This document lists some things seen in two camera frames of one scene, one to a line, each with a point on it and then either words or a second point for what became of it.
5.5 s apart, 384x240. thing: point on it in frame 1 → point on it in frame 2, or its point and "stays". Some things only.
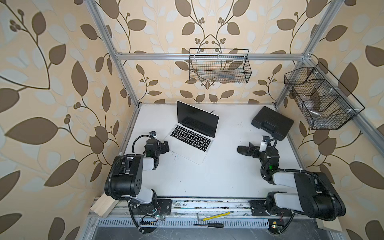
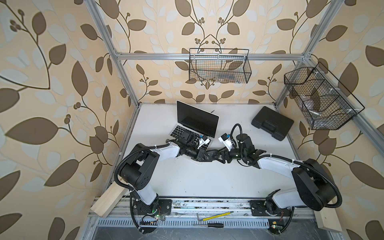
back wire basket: (224, 65) stays
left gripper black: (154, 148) → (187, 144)
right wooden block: (333, 225) stays
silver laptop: (192, 136) stays
